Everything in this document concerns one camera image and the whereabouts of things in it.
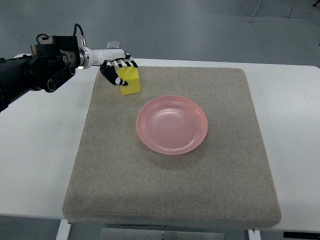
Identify beige fabric mat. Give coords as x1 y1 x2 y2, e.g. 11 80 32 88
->
62 66 281 229

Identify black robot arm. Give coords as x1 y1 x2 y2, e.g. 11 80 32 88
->
0 23 85 111

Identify pink plate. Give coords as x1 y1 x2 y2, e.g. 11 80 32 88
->
136 95 209 155

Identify metal chair legs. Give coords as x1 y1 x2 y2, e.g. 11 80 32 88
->
248 0 320 23

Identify white table leg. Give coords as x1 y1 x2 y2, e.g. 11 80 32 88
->
55 219 72 240

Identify yellow foam block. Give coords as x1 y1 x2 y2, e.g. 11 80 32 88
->
117 66 141 96

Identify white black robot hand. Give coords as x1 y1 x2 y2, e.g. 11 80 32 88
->
83 47 138 86

